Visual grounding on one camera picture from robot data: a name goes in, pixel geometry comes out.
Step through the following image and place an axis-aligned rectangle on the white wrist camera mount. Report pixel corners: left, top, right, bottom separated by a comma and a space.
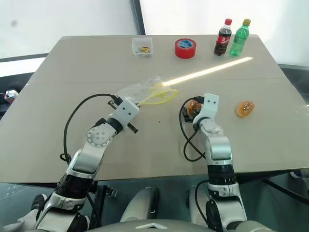
112, 99, 140, 128
193, 92, 220, 121

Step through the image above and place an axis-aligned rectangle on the dark window frame post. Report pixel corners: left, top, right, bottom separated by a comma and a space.
130, 0, 147, 36

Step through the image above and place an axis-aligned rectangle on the thin black body cable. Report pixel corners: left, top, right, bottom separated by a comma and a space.
85, 190, 102, 229
194, 179, 213, 224

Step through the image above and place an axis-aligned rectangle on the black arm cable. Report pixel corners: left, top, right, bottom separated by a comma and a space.
59, 93, 122, 165
179, 96, 208, 162

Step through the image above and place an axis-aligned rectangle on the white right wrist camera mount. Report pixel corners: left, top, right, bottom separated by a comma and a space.
193, 92, 220, 121

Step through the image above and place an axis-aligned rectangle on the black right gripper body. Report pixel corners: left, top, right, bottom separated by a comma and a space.
182, 107, 197, 123

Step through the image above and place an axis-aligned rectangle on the green bottle yellow cap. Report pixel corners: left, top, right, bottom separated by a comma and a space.
229, 18, 252, 58

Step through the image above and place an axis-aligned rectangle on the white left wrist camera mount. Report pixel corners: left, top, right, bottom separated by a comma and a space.
112, 99, 140, 128

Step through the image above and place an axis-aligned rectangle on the small white plastic box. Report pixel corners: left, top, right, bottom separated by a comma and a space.
131, 37, 154, 58

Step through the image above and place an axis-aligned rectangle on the orange bun snack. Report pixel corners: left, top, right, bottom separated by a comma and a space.
236, 100, 256, 119
187, 101, 202, 116

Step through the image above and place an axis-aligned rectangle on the grey robot torso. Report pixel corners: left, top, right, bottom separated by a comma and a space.
93, 218, 278, 232

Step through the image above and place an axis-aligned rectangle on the red and white object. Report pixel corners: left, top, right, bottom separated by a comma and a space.
3, 89, 20, 103

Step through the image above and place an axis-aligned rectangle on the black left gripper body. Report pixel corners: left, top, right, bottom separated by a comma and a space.
126, 121, 139, 134

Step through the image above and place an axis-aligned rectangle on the cola bottle red cap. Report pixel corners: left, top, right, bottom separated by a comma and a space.
213, 18, 233, 57

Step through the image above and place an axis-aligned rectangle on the black metal table bar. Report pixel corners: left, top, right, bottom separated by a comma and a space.
262, 177, 309, 206

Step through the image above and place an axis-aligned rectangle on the red tape roll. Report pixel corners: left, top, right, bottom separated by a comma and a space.
174, 38, 197, 59

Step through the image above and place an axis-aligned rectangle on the clear plastic bag yellow zip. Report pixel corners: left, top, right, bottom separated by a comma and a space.
117, 75, 180, 106

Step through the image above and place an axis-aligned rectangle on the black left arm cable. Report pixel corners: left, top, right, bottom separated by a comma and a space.
59, 93, 122, 165

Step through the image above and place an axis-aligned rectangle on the silver robot hip housing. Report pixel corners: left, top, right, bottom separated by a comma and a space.
185, 185, 211, 229
120, 187, 160, 223

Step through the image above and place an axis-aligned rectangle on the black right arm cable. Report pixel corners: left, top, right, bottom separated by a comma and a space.
179, 96, 208, 162

